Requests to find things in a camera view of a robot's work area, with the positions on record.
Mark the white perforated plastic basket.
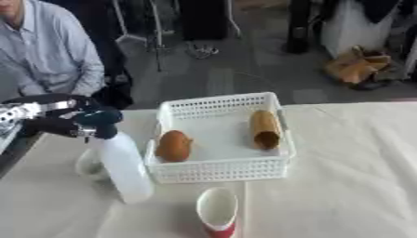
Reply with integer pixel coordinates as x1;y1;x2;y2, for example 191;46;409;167
141;91;299;184

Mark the metal tripod stand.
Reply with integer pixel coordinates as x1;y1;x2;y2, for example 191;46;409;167
111;0;182;73

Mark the long brown bread roll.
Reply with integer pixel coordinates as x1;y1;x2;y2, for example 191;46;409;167
248;109;284;151

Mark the red and white paper cup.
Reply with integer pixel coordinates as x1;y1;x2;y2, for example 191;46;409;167
194;187;241;238

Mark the white plastic bottle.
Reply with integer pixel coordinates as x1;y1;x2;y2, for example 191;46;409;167
85;131;156;205

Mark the brown oval bread roll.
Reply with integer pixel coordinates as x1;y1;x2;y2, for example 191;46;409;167
155;129;195;164

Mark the person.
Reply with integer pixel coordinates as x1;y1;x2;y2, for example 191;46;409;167
0;0;108;102

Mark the brown paper bag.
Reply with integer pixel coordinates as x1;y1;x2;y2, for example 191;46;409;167
324;45;395;86

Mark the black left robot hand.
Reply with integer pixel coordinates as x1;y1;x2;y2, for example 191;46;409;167
0;93;124;140

